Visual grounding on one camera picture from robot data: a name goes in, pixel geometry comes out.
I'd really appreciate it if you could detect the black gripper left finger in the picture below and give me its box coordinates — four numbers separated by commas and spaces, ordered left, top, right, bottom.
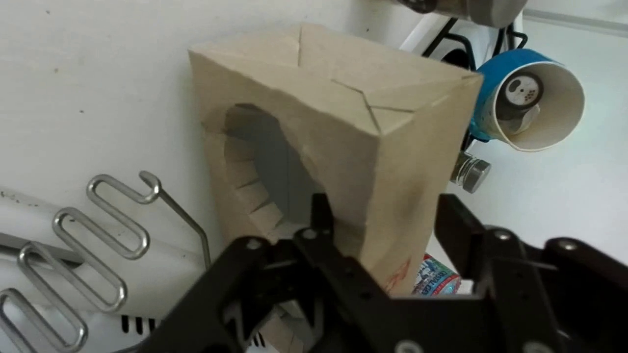
310, 193, 334, 232

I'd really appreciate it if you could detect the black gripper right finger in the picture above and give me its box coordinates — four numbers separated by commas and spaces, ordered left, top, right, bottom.
436, 195, 485, 275

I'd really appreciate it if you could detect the blue paper cup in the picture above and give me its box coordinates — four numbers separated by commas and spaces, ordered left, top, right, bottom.
469, 50, 585, 152

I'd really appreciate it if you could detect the black stove grate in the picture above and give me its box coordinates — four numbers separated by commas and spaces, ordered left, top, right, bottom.
420, 19, 528, 71

